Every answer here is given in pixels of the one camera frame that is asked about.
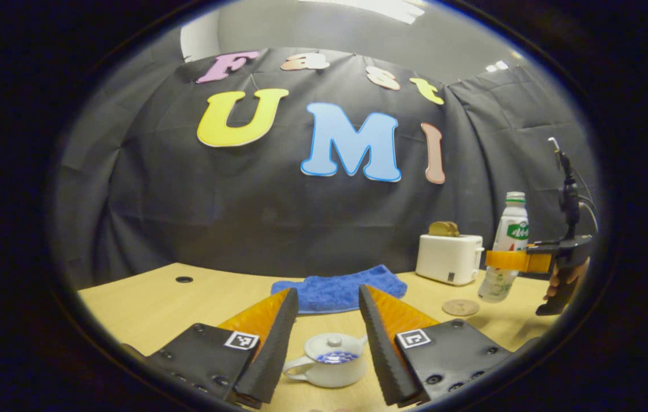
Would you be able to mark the white toaster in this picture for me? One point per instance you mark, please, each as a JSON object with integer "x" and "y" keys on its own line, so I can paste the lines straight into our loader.
{"x": 447, "y": 257}

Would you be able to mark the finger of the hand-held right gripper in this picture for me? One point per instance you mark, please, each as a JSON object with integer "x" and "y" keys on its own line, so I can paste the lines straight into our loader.
{"x": 516, "y": 260}

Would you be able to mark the white ceramic teacup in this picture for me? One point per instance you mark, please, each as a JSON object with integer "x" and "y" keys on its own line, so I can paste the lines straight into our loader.
{"x": 330, "y": 375}

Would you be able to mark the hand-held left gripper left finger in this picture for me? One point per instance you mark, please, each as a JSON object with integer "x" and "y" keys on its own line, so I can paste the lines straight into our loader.
{"x": 272, "y": 349}

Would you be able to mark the brown bread slice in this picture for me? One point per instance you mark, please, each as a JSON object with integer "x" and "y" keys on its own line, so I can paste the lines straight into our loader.
{"x": 444, "y": 229}

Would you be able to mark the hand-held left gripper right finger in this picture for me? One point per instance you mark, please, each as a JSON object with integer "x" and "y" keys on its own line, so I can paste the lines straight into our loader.
{"x": 384, "y": 349}

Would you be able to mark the white water bottle green label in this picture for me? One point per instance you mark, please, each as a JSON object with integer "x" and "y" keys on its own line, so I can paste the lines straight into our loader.
{"x": 513, "y": 229}

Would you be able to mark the round brown coaster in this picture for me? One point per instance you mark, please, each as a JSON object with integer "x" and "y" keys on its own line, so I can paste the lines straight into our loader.
{"x": 461, "y": 308}

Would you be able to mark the blue towel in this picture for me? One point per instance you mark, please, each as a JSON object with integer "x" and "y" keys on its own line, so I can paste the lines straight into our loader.
{"x": 335, "y": 292}

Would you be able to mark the small ceiling light panel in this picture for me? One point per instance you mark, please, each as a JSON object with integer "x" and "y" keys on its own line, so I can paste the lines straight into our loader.
{"x": 497, "y": 66}

